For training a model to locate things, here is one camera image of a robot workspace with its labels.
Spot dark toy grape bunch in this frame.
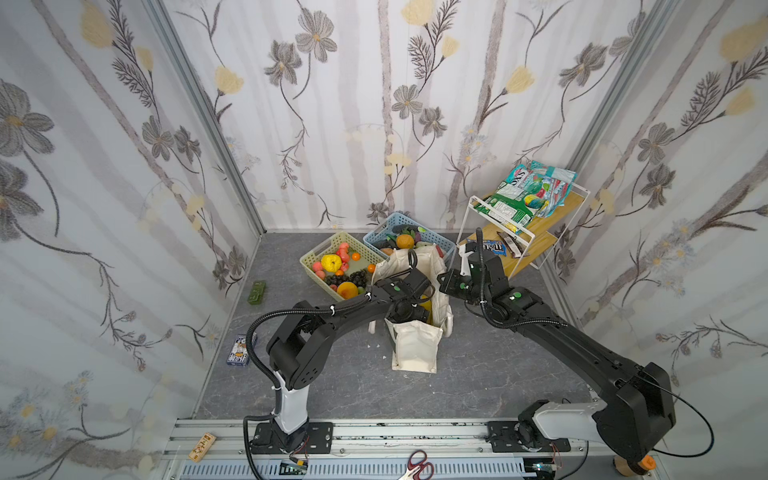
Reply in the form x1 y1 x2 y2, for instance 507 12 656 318
349 270 368 288

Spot orange toy fruit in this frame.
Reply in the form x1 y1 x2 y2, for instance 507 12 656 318
336 281 359 300

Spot blue plastic vegetable basket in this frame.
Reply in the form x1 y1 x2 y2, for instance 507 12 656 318
363 212 455 258

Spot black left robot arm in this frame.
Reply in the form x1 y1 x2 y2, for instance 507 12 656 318
245 251 434 453

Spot small green toy on floor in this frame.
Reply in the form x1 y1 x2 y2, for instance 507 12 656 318
247 280 266 305

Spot green snack packet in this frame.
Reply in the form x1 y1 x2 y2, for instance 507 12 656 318
474 183 543 232

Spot blue M&M candy bag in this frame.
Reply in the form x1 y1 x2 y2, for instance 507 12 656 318
483 240 508 256

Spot small blue card box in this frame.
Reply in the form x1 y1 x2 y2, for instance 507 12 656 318
226 334 250 367

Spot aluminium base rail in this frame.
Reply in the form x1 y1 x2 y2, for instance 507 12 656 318
153 419 635 479

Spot orange and wood tape roll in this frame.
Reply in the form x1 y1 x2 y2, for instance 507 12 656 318
613 455 657 477

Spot red handled scissors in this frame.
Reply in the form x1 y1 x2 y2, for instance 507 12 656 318
399 449 435 480

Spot orange toy tangerine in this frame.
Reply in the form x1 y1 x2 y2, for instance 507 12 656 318
396 234 415 249

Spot wooden tag block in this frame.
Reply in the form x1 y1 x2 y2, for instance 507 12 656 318
188 432 217 463

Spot yellow toy bell pepper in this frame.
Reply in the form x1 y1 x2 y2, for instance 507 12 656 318
321 254 344 274

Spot white wire wooden shelf rack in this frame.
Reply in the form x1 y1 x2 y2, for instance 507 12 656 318
456 184 591 279

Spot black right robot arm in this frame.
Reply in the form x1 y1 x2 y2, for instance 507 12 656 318
438 240 676 464

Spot floral canvas tote bag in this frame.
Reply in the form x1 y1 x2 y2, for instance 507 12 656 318
385 246 454 374

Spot green plastic fruit basket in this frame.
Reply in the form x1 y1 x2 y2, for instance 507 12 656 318
299 232 385 300

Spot teal snack packet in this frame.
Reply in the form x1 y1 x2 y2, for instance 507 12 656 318
505 161 578 218

